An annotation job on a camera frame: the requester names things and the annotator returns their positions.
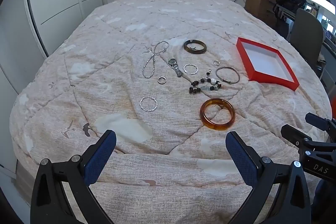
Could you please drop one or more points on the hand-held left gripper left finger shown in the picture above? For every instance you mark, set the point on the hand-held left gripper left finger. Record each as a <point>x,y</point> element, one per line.
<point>101,155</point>

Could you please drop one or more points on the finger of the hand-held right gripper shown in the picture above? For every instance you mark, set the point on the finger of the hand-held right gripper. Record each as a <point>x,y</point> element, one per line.
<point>291,132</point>
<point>319,120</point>

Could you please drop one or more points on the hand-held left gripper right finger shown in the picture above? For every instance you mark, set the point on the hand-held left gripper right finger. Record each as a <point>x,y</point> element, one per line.
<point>240,155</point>

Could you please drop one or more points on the amber bangle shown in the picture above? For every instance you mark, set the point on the amber bangle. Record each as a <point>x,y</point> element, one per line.
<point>203,116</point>

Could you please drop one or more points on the large twisted silver hoop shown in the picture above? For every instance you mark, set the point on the large twisted silver hoop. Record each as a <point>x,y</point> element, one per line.
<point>140,103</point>

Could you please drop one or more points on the red shallow box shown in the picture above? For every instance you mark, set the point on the red shallow box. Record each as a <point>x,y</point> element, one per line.
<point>265,61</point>

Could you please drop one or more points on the thin silver bangle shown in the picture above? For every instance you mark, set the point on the thin silver bangle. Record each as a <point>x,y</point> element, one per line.
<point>226,81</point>

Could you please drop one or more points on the small twisted silver hoop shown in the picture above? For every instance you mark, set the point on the small twisted silver hoop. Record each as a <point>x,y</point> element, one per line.
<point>190,73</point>

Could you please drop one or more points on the silver wristwatch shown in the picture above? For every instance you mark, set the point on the silver wristwatch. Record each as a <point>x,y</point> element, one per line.
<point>173,62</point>

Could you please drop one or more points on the grey chair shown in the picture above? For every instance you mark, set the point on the grey chair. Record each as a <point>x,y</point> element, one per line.
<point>305,29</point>

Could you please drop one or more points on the dark brown bangle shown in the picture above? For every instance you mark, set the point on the dark brown bangle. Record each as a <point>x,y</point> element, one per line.
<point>194,53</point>

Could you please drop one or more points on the black bag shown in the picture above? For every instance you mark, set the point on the black bag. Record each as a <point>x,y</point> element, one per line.
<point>290,3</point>

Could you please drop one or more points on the wooden dresser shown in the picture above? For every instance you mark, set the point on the wooden dresser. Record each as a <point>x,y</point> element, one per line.
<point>258,6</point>

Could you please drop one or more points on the beige bird-print blanket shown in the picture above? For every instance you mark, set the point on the beige bird-print blanket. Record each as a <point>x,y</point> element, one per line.
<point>131,29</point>

